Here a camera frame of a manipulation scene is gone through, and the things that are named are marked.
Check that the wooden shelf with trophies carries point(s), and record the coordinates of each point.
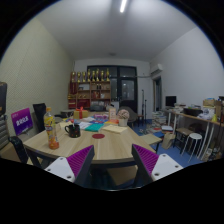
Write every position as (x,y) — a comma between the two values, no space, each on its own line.
(89,88)

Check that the beige notebook on table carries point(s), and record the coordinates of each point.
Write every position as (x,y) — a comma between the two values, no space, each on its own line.
(114,129)

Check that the white round stool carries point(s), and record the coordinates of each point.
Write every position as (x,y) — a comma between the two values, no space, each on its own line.
(193,144)

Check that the teal paper folder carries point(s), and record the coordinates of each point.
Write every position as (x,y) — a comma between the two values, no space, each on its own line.
(94,127)

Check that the orange drink plastic bottle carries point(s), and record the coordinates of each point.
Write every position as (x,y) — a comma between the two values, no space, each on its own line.
(50,127)

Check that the black mug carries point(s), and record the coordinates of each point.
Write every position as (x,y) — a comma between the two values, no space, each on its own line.
(73,130)

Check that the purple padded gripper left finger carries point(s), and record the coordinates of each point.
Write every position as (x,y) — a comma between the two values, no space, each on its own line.
(74,168)

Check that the orange snack box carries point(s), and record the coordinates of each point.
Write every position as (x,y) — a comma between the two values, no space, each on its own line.
(112,113)

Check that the black office chair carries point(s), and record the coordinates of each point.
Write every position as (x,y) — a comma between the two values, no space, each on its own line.
(40,110)

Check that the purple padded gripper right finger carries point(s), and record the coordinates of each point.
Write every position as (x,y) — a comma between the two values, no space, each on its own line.
(151,166)

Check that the flower bouquet in pot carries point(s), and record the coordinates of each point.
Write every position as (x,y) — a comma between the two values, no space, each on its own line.
(123,116)

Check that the brown wooden stool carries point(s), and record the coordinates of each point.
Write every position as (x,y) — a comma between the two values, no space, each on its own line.
(181,135)

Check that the yellow gift box red ribbon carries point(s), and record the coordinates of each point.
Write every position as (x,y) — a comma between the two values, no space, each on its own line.
(80,113)

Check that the dark red round coaster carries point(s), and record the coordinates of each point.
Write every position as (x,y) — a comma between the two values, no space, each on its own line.
(98,136)

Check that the black computer monitor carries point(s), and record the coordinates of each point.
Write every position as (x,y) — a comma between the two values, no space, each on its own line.
(170,101)

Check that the black window door frame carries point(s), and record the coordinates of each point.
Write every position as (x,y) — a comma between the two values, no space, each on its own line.
(123,81)

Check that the white air conditioner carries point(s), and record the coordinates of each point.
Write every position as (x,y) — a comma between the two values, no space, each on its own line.
(156,69)

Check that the purple sign board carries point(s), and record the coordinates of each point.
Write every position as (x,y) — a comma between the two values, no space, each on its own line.
(22,120)

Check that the long side desk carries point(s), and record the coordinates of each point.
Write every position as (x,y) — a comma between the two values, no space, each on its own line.
(211,131)

